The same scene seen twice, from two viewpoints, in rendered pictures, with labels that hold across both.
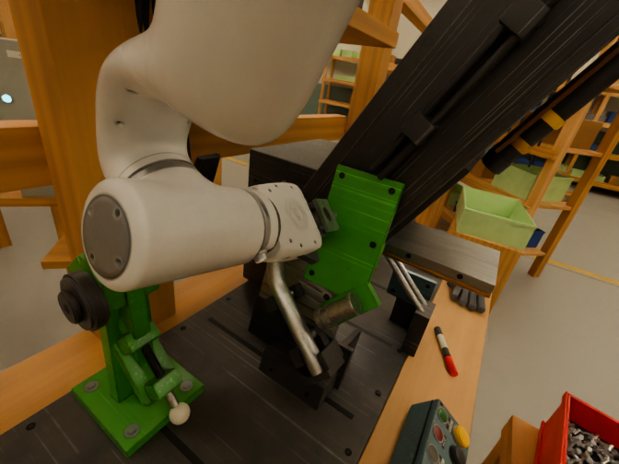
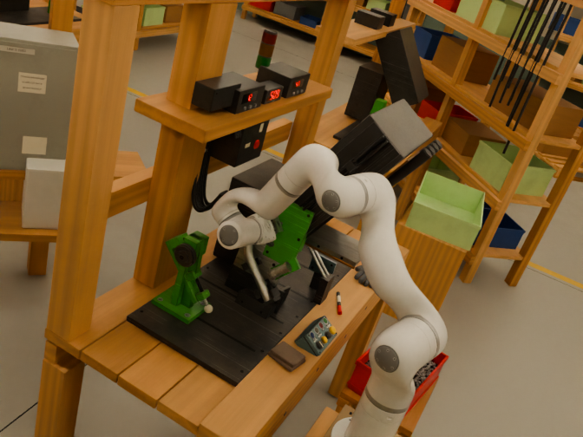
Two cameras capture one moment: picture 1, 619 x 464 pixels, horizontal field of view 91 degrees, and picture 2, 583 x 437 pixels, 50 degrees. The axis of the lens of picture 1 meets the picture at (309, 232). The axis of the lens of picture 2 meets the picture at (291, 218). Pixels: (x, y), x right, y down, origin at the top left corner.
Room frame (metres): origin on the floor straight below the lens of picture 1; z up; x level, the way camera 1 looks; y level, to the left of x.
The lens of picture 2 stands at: (-1.38, 0.23, 2.17)
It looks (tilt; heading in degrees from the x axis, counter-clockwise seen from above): 27 degrees down; 351
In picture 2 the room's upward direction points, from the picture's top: 17 degrees clockwise
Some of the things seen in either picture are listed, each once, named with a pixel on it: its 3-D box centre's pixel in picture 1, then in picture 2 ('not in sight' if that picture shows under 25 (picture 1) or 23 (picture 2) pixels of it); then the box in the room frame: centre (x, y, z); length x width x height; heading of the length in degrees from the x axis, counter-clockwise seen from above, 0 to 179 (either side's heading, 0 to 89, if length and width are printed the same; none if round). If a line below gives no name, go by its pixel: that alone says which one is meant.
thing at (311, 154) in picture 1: (309, 214); (262, 215); (0.74, 0.01, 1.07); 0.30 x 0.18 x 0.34; 151
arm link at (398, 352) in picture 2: not in sight; (396, 365); (-0.20, -0.32, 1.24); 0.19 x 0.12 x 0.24; 137
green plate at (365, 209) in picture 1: (357, 228); (292, 231); (0.49, -0.08, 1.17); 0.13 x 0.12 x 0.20; 151
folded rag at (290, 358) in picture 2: not in sight; (287, 355); (0.15, -0.13, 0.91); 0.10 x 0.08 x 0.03; 51
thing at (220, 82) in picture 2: not in sight; (216, 93); (0.44, 0.27, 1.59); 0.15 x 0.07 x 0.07; 151
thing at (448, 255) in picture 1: (397, 236); (316, 234); (0.60, -0.19, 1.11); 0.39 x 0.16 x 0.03; 61
